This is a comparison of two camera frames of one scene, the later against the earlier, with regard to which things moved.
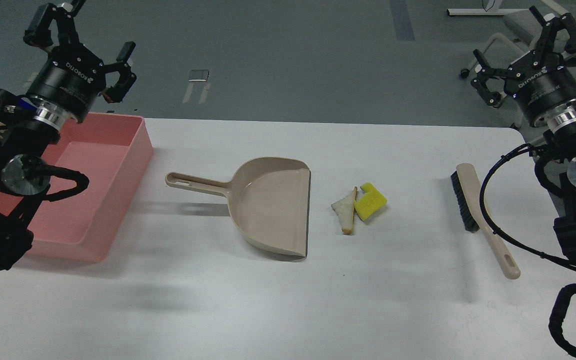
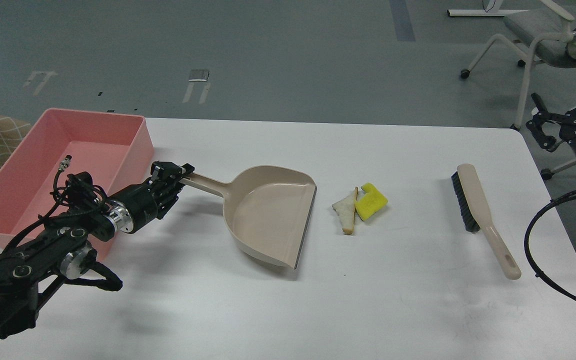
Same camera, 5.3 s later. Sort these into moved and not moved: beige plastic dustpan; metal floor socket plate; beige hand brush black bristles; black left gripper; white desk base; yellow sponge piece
Moved: black left gripper; beige plastic dustpan
Not moved: white desk base; beige hand brush black bristles; metal floor socket plate; yellow sponge piece
